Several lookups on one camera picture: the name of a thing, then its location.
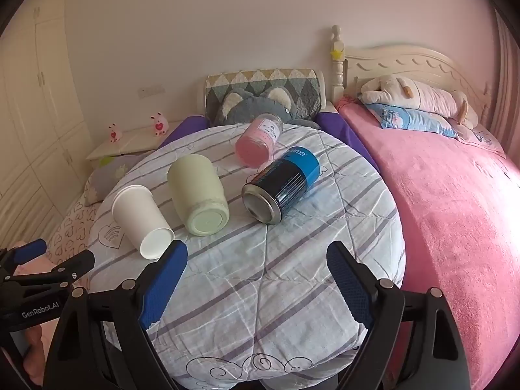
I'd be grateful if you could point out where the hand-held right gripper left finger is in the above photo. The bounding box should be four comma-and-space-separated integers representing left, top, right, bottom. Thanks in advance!
43, 240, 188, 390

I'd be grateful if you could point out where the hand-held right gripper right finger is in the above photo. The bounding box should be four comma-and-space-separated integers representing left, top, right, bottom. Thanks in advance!
326, 240, 484, 390

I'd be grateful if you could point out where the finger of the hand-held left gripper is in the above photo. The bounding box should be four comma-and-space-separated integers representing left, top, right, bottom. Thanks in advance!
6, 250, 96, 293
0, 239, 47, 278

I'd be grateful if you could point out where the white paper cup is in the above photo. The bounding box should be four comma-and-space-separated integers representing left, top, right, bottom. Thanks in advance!
111, 185, 176, 260

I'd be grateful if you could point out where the pale green cup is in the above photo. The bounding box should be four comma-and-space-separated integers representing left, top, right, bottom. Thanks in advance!
167, 154, 230, 236

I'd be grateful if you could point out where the blue and black can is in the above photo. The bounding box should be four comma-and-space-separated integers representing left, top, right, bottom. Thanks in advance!
241, 146, 320, 224

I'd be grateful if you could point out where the person's left hand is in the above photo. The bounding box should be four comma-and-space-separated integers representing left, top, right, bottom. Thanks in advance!
20, 324, 48, 375

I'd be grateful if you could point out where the heart print sheet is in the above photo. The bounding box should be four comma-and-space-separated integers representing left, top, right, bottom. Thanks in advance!
46, 194, 118, 290

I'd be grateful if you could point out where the striped white quilt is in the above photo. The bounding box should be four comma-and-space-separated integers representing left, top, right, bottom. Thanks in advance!
87, 124, 407, 390

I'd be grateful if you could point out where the grey flower pillow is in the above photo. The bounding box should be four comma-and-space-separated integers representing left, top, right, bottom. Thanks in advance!
83, 152, 152, 206

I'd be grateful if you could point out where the pink blanket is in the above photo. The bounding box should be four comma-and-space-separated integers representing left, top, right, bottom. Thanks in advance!
335, 97, 517, 390

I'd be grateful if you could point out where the cream nightstand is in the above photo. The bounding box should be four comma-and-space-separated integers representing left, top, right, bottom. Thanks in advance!
86, 121, 183, 168

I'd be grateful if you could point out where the cream wardrobe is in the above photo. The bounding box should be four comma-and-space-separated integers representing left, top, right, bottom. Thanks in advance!
0, 0, 94, 245

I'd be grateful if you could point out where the blue printed pillow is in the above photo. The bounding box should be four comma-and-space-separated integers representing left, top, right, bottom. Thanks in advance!
363, 103, 460, 139

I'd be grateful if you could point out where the grey plush toy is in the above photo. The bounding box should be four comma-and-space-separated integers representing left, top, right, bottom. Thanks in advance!
213, 87, 321, 128

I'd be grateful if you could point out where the pink printed pillow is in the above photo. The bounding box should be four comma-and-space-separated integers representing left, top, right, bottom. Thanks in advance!
458, 124, 509, 160

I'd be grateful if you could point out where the beige plush toy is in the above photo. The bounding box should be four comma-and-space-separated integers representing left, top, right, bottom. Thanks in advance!
359, 75, 480, 129

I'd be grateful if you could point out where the diamond patterned quilted cushion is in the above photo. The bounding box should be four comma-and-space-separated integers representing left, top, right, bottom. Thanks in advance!
204, 69, 326, 118

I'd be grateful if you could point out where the cream wooden headboard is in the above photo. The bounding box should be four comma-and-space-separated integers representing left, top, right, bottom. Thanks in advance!
329, 24, 494, 111

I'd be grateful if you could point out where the pink curtain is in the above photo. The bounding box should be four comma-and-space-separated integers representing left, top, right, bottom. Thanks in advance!
493, 8, 520, 153

